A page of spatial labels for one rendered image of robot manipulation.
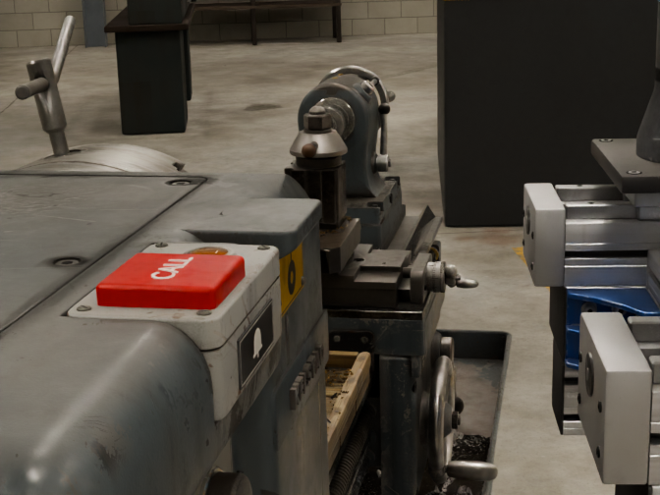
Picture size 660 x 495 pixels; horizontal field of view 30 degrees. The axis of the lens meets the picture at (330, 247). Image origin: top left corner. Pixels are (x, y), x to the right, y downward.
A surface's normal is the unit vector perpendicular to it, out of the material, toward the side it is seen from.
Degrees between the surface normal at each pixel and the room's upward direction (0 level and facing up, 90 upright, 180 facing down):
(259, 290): 90
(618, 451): 90
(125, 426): 58
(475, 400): 0
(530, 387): 0
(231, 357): 90
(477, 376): 0
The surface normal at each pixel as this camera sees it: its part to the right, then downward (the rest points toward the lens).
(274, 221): -0.03, -0.96
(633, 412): -0.06, 0.26
